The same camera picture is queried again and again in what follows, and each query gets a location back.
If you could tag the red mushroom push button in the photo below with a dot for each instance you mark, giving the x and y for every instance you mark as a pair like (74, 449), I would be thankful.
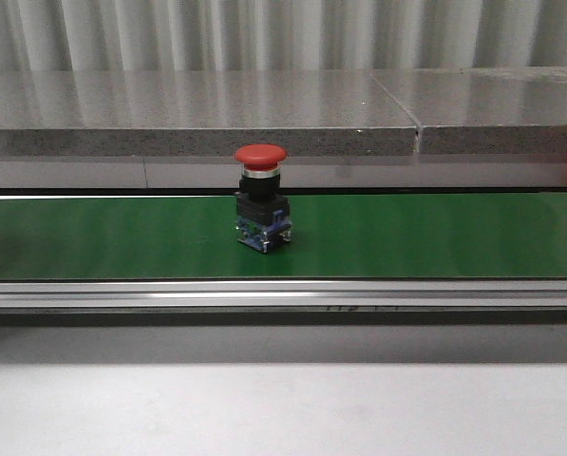
(263, 215)

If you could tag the grey granite countertop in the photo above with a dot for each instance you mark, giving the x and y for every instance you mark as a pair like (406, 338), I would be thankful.
(343, 129)

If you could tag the aluminium conveyor frame rail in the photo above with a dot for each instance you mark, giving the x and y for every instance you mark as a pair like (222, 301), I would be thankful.
(283, 302)

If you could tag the green conveyor belt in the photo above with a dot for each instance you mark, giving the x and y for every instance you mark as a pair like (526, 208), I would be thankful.
(384, 236)

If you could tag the grey pleated curtain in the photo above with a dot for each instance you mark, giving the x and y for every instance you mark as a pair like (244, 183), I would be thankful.
(232, 35)

